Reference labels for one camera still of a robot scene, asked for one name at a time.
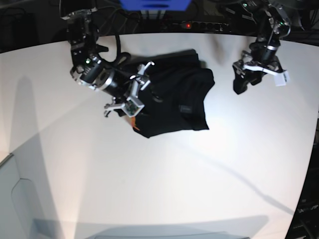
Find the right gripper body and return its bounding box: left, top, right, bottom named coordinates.
left=103, top=61, right=155, bottom=117

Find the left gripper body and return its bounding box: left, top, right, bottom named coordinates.
left=233, top=42, right=288, bottom=75

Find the black T-shirt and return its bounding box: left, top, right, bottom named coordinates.
left=123, top=49, right=215, bottom=138

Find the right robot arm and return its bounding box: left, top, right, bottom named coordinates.
left=63, top=9, right=154, bottom=118

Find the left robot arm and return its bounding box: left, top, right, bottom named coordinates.
left=232, top=0, right=291, bottom=95

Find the black power strip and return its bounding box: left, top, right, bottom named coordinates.
left=172, top=21, right=231, bottom=33

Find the blue box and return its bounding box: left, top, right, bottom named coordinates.
left=120, top=0, right=191, bottom=11

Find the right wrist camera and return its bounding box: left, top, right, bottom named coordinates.
left=123, top=96, right=145, bottom=118

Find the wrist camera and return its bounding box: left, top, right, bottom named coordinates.
left=274, top=70, right=290, bottom=87
left=123, top=96, right=145, bottom=118

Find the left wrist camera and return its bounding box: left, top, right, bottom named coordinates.
left=274, top=70, right=290, bottom=87

